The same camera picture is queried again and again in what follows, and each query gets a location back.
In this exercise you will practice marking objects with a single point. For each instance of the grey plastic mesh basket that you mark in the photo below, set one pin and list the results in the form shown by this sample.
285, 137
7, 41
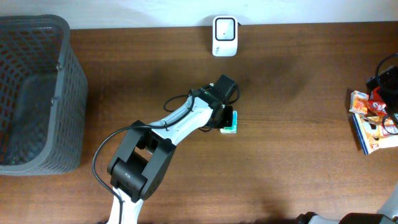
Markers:
43, 97

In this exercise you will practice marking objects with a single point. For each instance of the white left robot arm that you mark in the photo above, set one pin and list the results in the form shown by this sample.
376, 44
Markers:
141, 160

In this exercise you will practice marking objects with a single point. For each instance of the red Hacks candy bag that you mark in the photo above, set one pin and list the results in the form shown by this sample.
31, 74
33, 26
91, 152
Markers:
376, 104

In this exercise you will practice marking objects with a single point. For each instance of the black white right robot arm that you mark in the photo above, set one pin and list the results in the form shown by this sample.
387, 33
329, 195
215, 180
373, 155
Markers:
387, 213

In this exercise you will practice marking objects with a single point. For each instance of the orange tissue pack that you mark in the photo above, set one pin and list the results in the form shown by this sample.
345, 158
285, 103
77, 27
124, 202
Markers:
358, 103

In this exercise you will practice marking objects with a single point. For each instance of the white barcode scanner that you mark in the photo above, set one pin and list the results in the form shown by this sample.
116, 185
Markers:
225, 36

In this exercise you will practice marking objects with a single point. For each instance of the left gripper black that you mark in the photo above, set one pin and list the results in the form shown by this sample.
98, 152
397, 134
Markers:
227, 117

